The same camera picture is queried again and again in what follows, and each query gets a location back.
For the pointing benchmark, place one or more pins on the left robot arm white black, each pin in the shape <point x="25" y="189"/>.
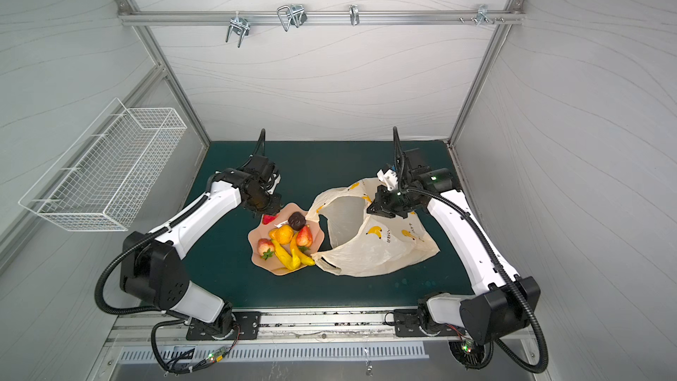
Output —
<point x="151" y="264"/>

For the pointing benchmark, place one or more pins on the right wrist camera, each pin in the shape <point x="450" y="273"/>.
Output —
<point x="389" y="178"/>

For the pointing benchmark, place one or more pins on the aluminium crossbar rail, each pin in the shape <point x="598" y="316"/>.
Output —
<point x="315" y="18"/>

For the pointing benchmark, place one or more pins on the metal u-bolt clamp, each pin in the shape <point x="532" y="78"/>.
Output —
<point x="238" y="28"/>
<point x="292" y="15"/>

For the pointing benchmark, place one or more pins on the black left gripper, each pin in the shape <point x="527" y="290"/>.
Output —
<point x="273" y="207"/>

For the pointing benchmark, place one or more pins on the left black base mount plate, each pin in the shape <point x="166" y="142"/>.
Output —
<point x="244" y="324"/>

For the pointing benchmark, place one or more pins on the metal u-bolt clamp left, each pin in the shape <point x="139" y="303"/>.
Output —
<point x="238" y="28"/>

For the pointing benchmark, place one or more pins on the metal bolt clamp right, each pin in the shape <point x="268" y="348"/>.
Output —
<point x="482" y="18"/>

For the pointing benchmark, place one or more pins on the white vent grille strip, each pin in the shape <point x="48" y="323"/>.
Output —
<point x="287" y="352"/>

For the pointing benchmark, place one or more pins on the white wire basket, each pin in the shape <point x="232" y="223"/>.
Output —
<point x="101" y="181"/>

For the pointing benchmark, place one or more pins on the yellow banana right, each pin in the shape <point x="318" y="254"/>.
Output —
<point x="300" y="257"/>

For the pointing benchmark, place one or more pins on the pink wavy fruit plate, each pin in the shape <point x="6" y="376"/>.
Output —
<point x="273" y="265"/>

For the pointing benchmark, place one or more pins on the cream banana print plastic bag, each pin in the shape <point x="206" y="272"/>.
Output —
<point x="363" y="244"/>

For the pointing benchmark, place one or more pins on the metal u-bolt clamp middle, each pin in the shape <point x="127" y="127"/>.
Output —
<point x="292" y="15"/>

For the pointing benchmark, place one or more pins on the yellow mango fruit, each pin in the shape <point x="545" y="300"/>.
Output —
<point x="282" y="235"/>

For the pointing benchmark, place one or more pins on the red peach left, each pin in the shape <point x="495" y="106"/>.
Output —
<point x="265" y="248"/>

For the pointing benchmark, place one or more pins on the green table mat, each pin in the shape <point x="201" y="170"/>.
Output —
<point x="221" y="263"/>

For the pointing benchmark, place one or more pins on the small metal bracket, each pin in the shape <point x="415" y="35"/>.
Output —
<point x="354" y="15"/>

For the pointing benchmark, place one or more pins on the red strawberry top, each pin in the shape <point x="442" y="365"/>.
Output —
<point x="266" y="219"/>

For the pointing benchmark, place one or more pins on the dark brown mangosteen fruit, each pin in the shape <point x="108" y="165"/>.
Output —
<point x="296" y="221"/>

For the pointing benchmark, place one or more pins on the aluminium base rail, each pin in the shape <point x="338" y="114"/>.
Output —
<point x="280" y="325"/>

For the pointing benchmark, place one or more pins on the yellow banana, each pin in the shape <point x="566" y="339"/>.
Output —
<point x="285" y="257"/>
<point x="300" y="257"/>

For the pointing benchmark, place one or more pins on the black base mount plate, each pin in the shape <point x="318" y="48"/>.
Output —
<point x="244" y="324"/>
<point x="418" y="323"/>

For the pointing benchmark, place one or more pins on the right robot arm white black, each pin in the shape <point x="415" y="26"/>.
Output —
<point x="504" y="302"/>

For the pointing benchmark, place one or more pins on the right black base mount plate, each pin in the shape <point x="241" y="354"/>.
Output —
<point x="418" y="323"/>

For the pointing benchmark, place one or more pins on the yellow banana left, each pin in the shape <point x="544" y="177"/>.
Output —
<point x="285" y="257"/>

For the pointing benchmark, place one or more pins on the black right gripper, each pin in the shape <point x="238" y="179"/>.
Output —
<point x="385" y="205"/>

